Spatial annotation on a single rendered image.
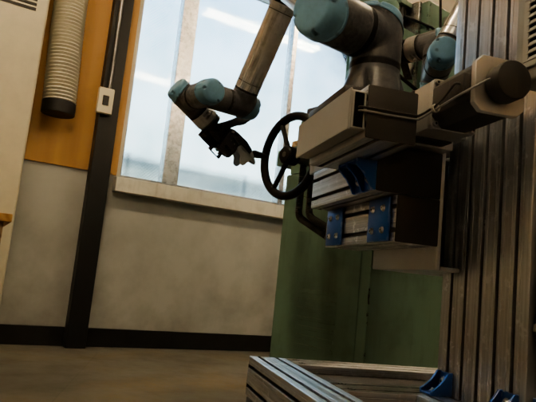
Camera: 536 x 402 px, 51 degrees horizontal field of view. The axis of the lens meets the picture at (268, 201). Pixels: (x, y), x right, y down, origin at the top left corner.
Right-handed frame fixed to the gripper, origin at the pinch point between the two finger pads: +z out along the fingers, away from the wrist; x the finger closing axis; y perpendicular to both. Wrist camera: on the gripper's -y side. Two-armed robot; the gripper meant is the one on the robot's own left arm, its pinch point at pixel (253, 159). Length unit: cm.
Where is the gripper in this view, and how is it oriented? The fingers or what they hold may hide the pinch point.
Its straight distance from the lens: 186.7
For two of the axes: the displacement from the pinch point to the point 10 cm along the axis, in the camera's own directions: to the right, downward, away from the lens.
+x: 6.0, -0.3, -8.0
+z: 6.2, 6.4, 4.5
